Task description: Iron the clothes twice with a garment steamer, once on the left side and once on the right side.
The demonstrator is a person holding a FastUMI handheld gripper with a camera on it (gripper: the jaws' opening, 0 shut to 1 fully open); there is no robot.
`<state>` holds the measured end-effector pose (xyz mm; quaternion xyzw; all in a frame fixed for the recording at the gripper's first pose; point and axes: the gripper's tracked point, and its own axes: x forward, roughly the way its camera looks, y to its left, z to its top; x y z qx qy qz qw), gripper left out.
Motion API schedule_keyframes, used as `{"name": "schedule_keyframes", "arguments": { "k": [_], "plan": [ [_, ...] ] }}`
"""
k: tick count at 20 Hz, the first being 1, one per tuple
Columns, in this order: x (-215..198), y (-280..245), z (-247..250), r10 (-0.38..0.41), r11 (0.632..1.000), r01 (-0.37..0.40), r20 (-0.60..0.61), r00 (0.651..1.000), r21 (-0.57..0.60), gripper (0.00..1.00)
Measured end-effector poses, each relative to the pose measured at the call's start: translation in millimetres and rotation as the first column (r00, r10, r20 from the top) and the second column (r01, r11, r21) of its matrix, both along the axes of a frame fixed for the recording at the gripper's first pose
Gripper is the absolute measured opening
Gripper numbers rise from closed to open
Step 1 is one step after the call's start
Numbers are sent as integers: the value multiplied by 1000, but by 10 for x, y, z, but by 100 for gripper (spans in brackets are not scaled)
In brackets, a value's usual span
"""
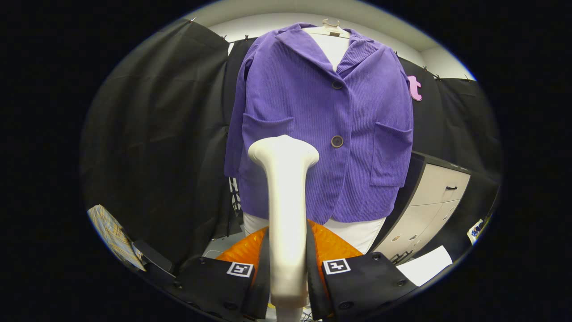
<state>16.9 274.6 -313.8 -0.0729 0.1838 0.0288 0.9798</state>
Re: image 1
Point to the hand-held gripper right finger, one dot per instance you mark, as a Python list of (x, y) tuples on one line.
[(314, 286)]

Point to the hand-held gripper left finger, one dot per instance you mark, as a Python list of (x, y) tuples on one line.
[(261, 286)]

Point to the white garment steamer head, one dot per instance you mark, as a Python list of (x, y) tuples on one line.
[(286, 214)]

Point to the white padded ironing form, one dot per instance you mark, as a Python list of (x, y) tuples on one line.
[(357, 232)]

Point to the white paper sheet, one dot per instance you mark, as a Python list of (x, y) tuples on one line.
[(424, 266)]

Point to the beige cabinet with dark top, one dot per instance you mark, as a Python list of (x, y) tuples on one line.
[(438, 188)]

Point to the plaid cloth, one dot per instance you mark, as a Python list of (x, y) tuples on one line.
[(111, 232)]

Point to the white shelf with small items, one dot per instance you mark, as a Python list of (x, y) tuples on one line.
[(476, 230)]

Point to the black backdrop cloth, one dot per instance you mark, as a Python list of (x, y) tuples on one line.
[(156, 134)]

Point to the cream plastic hanger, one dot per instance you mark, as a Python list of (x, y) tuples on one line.
[(330, 30)]

